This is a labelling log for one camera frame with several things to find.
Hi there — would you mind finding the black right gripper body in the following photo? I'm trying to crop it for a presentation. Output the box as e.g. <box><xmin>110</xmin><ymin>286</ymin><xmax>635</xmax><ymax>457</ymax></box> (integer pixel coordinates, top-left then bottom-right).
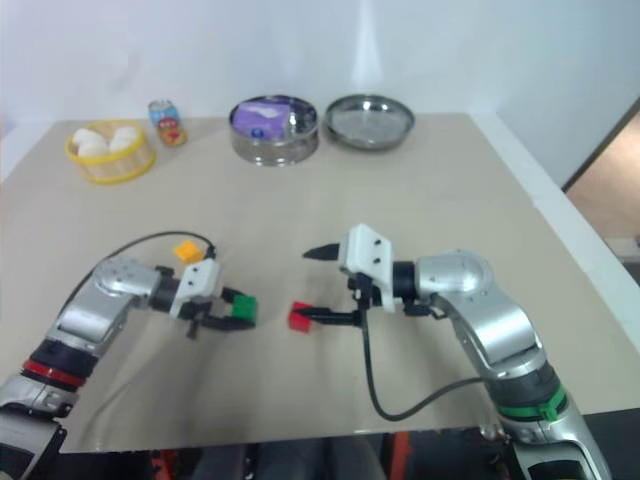
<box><xmin>347</xmin><ymin>272</ymin><xmax>381</xmax><ymax>327</ymax></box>

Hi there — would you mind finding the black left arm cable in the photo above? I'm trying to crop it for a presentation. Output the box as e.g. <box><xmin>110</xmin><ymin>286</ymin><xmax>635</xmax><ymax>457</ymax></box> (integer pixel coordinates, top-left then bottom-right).
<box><xmin>63</xmin><ymin>230</ymin><xmax>218</xmax><ymax>314</ymax></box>

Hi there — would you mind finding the dark door frame strip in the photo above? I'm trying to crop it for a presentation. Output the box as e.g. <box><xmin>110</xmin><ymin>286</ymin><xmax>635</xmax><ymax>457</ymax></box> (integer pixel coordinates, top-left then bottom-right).
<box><xmin>561</xmin><ymin>93</ymin><xmax>640</xmax><ymax>193</ymax></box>

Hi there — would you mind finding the round steel container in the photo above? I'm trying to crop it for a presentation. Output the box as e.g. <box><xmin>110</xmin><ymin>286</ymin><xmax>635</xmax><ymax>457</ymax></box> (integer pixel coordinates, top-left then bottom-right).
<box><xmin>228</xmin><ymin>93</ymin><xmax>321</xmax><ymax>168</ymax></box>

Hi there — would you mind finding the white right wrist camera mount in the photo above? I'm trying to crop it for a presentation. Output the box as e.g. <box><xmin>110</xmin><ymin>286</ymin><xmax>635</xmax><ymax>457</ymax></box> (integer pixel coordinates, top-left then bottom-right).
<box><xmin>337</xmin><ymin>223</ymin><xmax>397</xmax><ymax>313</ymax></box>

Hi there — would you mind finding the shallow steel dish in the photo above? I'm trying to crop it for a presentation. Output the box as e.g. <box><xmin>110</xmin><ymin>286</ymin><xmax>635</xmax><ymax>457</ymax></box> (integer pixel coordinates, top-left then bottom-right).
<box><xmin>325</xmin><ymin>94</ymin><xmax>417</xmax><ymax>151</ymax></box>

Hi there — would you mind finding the green cube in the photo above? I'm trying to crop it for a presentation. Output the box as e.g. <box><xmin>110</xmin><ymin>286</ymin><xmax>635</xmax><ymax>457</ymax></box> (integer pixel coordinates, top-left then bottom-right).
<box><xmin>230</xmin><ymin>294</ymin><xmax>260</xmax><ymax>324</ymax></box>

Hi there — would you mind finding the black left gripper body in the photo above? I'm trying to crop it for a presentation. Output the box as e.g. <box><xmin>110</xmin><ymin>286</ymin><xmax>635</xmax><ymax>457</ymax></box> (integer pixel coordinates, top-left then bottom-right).
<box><xmin>177</xmin><ymin>288</ymin><xmax>227</xmax><ymax>341</ymax></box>

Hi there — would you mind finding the yellow steamer basket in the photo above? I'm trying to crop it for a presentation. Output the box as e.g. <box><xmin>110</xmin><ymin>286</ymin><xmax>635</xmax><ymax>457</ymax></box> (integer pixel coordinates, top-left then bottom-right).
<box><xmin>64</xmin><ymin>119</ymin><xmax>158</xmax><ymax>186</ymax></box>

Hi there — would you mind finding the red cube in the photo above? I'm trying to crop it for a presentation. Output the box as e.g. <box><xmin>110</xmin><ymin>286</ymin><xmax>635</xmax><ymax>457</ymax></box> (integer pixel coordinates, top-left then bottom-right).
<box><xmin>288</xmin><ymin>301</ymin><xmax>316</xmax><ymax>334</ymax></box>

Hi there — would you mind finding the red and black frame part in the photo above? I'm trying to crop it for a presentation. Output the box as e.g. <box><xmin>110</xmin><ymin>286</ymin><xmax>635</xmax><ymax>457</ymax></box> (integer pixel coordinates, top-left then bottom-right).
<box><xmin>385</xmin><ymin>431</ymin><xmax>413</xmax><ymax>480</ymax></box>
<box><xmin>148</xmin><ymin>447</ymin><xmax>177</xmax><ymax>480</ymax></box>

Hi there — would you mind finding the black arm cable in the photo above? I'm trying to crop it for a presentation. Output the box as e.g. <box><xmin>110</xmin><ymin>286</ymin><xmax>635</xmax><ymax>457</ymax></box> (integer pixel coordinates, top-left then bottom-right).
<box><xmin>63</xmin><ymin>230</ymin><xmax>218</xmax><ymax>314</ymax></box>
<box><xmin>360</xmin><ymin>298</ymin><xmax>489</xmax><ymax>422</ymax></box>

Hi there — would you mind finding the printed drink can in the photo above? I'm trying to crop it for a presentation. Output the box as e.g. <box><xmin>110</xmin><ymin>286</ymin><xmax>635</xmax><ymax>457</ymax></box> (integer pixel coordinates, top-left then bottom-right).
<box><xmin>147</xmin><ymin>99</ymin><xmax>189</xmax><ymax>148</ymax></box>

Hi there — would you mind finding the purple tissue pack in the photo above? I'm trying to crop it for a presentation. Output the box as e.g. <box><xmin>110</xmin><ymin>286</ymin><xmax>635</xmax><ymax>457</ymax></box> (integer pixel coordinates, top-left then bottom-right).
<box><xmin>235</xmin><ymin>99</ymin><xmax>294</xmax><ymax>142</ymax></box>

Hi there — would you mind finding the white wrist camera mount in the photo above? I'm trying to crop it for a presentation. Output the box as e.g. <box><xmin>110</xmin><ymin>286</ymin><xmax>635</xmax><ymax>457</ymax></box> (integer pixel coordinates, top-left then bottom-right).
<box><xmin>169</xmin><ymin>259</ymin><xmax>222</xmax><ymax>319</ymax></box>
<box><xmin>337</xmin><ymin>223</ymin><xmax>397</xmax><ymax>313</ymax></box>

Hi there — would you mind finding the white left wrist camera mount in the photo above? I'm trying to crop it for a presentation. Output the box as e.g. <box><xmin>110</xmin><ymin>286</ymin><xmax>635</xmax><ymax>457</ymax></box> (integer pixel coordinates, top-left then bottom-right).
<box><xmin>169</xmin><ymin>259</ymin><xmax>222</xmax><ymax>319</ymax></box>

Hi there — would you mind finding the orange cube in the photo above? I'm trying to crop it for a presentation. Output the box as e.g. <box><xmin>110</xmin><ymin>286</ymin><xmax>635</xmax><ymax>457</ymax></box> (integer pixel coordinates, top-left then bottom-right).
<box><xmin>171</xmin><ymin>240</ymin><xmax>204</xmax><ymax>265</ymax></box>

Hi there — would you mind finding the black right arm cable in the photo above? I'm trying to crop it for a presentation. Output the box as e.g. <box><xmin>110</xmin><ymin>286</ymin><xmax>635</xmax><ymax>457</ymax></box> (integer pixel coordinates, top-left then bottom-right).
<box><xmin>360</xmin><ymin>298</ymin><xmax>489</xmax><ymax>422</ymax></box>

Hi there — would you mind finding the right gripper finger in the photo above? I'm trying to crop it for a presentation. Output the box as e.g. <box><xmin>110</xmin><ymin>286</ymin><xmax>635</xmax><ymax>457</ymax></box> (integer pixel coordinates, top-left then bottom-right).
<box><xmin>301</xmin><ymin>241</ymin><xmax>343</xmax><ymax>263</ymax></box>
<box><xmin>295</xmin><ymin>307</ymin><xmax>358</xmax><ymax>326</ymax></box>

